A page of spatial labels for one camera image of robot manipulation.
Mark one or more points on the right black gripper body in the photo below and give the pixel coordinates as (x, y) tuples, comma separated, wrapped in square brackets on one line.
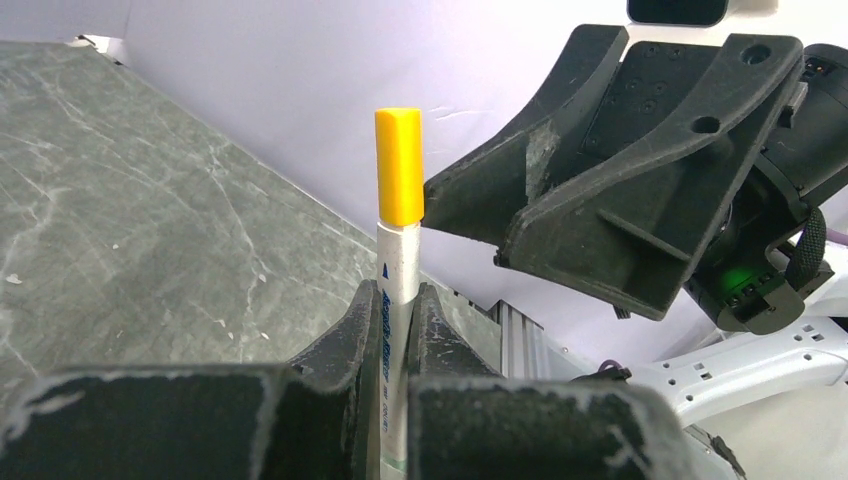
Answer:
[(676, 137)]

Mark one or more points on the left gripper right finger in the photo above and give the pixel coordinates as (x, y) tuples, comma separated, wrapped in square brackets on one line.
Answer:
[(465, 421)]

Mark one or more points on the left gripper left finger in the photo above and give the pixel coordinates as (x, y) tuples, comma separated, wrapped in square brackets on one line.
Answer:
[(311, 417)]

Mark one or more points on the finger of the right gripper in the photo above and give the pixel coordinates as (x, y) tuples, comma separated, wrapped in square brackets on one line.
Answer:
[(545, 238), (477, 196)]

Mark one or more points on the silver marker pen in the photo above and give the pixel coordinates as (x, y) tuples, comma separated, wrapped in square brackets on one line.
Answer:
[(398, 280)]

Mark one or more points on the yellow pen cap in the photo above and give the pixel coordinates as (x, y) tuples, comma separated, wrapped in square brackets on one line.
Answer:
[(399, 157)]

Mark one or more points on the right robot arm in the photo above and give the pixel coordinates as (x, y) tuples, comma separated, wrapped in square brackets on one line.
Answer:
[(780, 260)]

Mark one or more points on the aluminium frame rail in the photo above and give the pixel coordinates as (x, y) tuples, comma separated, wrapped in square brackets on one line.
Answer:
[(527, 351)]

